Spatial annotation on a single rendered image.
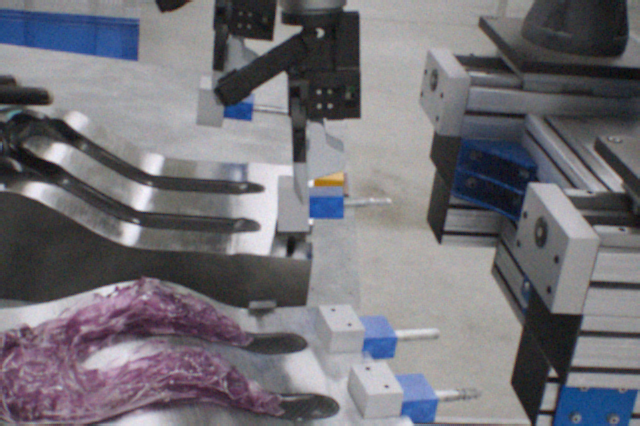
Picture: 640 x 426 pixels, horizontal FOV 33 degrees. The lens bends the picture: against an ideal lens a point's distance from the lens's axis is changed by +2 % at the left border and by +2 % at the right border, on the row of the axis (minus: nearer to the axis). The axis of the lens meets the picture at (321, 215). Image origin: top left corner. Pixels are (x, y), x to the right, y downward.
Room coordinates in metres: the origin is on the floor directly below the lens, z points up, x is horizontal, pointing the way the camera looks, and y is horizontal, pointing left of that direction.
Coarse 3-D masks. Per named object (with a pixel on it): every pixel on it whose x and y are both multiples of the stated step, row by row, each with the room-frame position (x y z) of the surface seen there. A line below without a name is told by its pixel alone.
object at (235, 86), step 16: (272, 48) 1.17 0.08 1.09; (288, 48) 1.14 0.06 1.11; (304, 48) 1.14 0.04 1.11; (256, 64) 1.13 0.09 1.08; (272, 64) 1.14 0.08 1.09; (288, 64) 1.14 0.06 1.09; (224, 80) 1.14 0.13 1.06; (240, 80) 1.13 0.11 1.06; (256, 80) 1.13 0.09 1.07; (224, 96) 1.13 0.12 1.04; (240, 96) 1.13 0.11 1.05
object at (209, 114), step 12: (204, 84) 1.41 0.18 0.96; (204, 96) 1.39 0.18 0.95; (252, 96) 1.42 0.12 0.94; (204, 108) 1.39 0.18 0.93; (216, 108) 1.39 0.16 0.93; (228, 108) 1.40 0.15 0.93; (240, 108) 1.40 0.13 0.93; (252, 108) 1.40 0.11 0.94; (264, 108) 1.41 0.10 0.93; (276, 108) 1.42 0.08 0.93; (204, 120) 1.39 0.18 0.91; (216, 120) 1.39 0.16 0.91
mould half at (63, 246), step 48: (48, 144) 1.18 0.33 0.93; (0, 192) 1.04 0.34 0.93; (48, 192) 1.07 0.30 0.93; (144, 192) 1.19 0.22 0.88; (192, 192) 1.21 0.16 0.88; (0, 240) 1.04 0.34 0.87; (48, 240) 1.05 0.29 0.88; (96, 240) 1.05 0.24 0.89; (144, 240) 1.07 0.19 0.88; (192, 240) 1.08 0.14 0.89; (240, 240) 1.09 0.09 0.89; (0, 288) 1.04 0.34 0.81; (48, 288) 1.05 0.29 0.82; (96, 288) 1.05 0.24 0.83; (192, 288) 1.06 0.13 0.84; (240, 288) 1.06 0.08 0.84; (288, 288) 1.06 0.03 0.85
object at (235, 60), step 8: (232, 40) 1.39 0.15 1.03; (232, 48) 1.39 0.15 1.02; (240, 48) 1.39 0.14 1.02; (232, 56) 1.38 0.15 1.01; (240, 56) 1.38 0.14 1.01; (232, 64) 1.38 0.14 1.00; (240, 64) 1.38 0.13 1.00; (216, 72) 1.37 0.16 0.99; (224, 72) 1.38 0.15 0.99; (216, 80) 1.37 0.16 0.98; (216, 104) 1.38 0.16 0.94
